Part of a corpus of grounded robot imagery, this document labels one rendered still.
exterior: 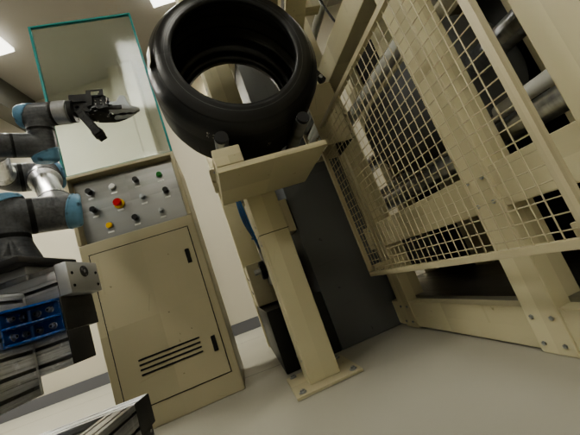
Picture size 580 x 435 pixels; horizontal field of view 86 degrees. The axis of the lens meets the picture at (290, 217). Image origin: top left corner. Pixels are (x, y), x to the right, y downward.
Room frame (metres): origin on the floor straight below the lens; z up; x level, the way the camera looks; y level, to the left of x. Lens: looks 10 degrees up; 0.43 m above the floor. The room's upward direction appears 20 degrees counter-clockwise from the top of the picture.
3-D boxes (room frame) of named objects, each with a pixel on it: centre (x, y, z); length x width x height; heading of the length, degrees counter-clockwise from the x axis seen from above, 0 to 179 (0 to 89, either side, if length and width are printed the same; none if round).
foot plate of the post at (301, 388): (1.35, 0.10, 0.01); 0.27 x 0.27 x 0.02; 13
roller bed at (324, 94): (1.41, -0.30, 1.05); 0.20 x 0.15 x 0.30; 13
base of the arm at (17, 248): (0.88, 0.82, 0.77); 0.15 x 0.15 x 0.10
